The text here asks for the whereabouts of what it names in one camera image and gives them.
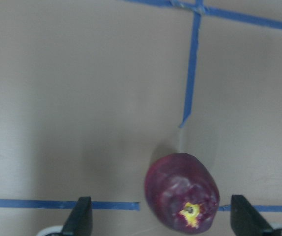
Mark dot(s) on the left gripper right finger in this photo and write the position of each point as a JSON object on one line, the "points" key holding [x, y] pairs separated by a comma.
{"points": [[245, 220]]}

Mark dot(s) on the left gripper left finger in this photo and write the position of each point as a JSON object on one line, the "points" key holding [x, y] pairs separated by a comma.
{"points": [[79, 222]]}

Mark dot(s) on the dark purple apple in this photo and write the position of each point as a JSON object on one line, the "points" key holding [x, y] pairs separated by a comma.
{"points": [[181, 193]]}

